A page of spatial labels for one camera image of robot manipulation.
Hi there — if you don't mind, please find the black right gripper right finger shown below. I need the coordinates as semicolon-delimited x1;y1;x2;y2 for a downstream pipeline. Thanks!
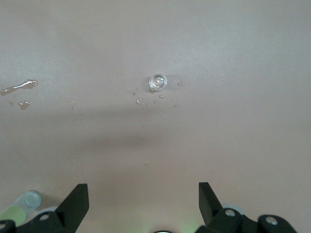
196;182;298;233

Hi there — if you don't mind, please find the brown table mat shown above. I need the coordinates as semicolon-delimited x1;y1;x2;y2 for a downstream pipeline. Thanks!
0;0;311;233

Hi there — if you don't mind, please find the clear glass beaker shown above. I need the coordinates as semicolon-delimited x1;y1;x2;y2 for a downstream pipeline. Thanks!
148;73;168;93

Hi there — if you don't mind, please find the long spilled liquid puddle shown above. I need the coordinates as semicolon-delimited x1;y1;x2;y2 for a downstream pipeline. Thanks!
0;79;39;96

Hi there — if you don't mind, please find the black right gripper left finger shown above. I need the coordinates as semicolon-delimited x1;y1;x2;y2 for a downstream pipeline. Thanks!
0;183;89;233

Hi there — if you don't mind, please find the yellow-green plastic bottle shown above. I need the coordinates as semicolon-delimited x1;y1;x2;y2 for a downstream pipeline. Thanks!
0;190;42;226

